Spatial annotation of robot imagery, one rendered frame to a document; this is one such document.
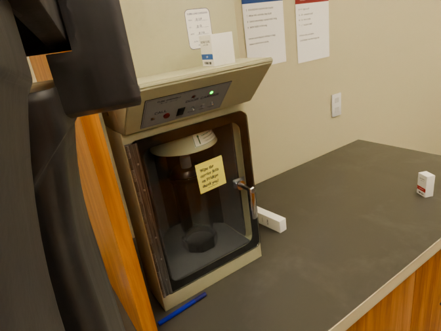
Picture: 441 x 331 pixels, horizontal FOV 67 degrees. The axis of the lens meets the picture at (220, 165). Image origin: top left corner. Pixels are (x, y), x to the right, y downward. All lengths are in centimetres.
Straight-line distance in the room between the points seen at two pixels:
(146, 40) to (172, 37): 6
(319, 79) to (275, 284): 106
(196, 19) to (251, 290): 67
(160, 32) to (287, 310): 69
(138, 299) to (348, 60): 150
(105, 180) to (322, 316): 57
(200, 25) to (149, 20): 12
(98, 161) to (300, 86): 117
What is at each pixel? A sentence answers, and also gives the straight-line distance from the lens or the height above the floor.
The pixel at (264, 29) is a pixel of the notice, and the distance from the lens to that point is 145.
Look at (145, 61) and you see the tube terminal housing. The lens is 71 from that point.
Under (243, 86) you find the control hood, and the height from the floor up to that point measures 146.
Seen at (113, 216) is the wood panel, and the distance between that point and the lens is 64.
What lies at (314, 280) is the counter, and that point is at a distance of 95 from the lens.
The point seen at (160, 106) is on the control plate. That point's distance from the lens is 64.
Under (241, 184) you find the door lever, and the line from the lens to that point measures 86.
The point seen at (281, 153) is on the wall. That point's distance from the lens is 158.
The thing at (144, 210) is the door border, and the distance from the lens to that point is 75.
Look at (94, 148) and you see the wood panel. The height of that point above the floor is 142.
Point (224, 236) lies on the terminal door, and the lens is 89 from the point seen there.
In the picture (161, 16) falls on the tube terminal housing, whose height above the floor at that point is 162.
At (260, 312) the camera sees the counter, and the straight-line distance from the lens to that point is 88.
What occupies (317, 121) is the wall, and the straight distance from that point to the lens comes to 172.
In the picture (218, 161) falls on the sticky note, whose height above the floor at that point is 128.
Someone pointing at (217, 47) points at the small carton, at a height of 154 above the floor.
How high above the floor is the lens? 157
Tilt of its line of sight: 21 degrees down
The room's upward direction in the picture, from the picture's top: 8 degrees counter-clockwise
